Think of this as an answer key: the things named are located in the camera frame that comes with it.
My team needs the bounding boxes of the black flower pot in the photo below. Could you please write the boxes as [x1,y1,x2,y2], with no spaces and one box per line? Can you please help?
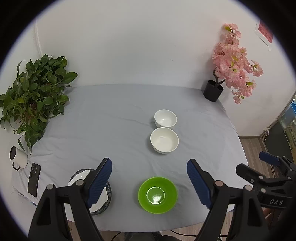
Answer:
[203,80,224,102]

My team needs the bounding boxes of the white oval dish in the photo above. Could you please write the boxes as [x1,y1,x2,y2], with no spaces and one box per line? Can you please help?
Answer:
[67,169,108,215]

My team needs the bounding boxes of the black smartphone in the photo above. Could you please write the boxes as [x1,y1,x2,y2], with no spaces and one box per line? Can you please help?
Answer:
[28,163,41,197]

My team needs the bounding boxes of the red wall sign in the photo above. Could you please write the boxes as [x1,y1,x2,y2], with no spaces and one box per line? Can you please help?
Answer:
[255,20,274,51]

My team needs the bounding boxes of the blue patterned round plate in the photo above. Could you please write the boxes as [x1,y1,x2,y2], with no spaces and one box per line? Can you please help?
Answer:
[68,169,111,216]

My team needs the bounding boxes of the green leafy potted plant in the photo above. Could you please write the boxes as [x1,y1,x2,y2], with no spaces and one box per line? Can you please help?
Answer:
[1,54,78,151]

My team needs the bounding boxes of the green plastic bowl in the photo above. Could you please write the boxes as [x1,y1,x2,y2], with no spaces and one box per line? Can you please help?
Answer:
[137,177,178,214]

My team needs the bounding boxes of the pink blossom artificial tree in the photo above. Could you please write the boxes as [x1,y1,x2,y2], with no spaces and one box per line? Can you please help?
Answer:
[212,23,264,104]

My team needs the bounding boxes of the white enamel mug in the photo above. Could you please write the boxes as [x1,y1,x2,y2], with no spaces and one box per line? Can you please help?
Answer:
[9,146,28,171]

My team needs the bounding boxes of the person right hand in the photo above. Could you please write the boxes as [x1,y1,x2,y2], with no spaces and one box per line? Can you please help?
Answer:
[262,208,287,228]

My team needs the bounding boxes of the grey tablecloth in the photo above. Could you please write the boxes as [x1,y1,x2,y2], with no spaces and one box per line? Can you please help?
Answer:
[11,84,247,232]

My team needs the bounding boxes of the cream white bowl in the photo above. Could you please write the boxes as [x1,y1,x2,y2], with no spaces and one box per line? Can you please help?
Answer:
[150,127,179,154]

